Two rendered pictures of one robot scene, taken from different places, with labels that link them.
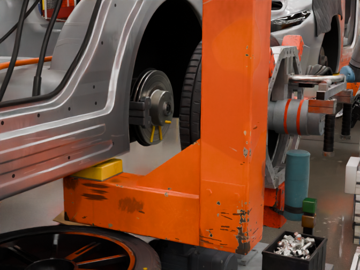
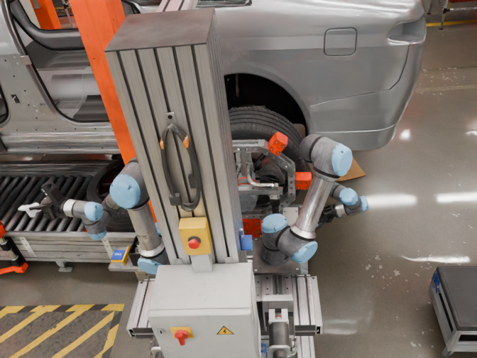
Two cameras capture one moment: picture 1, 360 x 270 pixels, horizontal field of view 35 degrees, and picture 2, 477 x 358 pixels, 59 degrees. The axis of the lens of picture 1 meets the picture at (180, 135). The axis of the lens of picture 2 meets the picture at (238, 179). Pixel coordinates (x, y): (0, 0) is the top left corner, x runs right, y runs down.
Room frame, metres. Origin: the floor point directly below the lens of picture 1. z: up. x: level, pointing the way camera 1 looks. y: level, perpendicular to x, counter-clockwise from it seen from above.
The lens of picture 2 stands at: (1.69, -2.16, 2.41)
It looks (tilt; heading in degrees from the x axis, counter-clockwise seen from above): 40 degrees down; 75
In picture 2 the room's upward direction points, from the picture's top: 7 degrees counter-clockwise
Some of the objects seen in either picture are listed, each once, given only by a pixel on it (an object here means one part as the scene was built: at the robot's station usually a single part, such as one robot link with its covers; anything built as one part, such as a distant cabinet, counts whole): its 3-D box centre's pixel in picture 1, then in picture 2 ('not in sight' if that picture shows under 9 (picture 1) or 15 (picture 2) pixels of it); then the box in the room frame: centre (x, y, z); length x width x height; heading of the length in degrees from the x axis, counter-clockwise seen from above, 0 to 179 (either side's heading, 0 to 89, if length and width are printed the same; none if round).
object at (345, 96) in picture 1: (340, 95); (275, 196); (2.29, -0.65, 0.93); 0.09 x 0.05 x 0.05; 64
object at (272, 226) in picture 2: not in sight; (275, 230); (2.17, -0.92, 0.98); 0.13 x 0.12 x 0.14; 113
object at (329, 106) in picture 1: (322, 105); not in sight; (1.98, -0.50, 0.93); 0.09 x 0.05 x 0.05; 64
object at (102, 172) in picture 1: (96, 167); not in sight; (1.93, 0.29, 0.71); 0.14 x 0.14 x 0.05; 64
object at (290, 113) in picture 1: (296, 117); (245, 190); (2.19, -0.46, 0.85); 0.21 x 0.14 x 0.14; 64
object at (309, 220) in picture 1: (308, 220); not in sight; (1.73, -0.42, 0.59); 0.04 x 0.04 x 0.04; 64
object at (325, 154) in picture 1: (329, 134); not in sight; (1.97, -0.53, 0.83); 0.04 x 0.04 x 0.16
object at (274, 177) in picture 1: (278, 115); (247, 182); (2.23, -0.39, 0.85); 0.54 x 0.07 x 0.54; 154
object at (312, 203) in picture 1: (309, 205); not in sight; (1.73, -0.42, 0.64); 0.04 x 0.04 x 0.04; 64
